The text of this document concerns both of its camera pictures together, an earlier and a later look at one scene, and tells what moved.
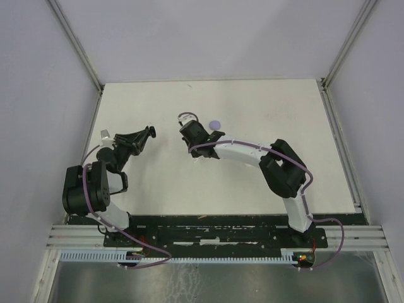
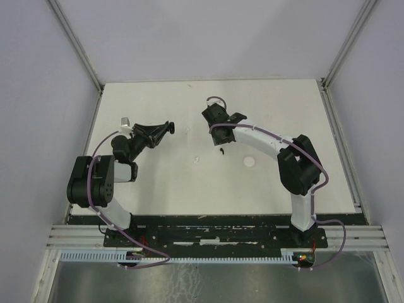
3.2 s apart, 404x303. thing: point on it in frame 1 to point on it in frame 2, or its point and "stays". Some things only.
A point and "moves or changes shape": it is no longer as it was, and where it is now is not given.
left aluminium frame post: (75, 43) stays
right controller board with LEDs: (305, 259) stays
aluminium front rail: (356, 237) stays
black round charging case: (153, 132) moves or changes shape
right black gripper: (195, 154) to (217, 141)
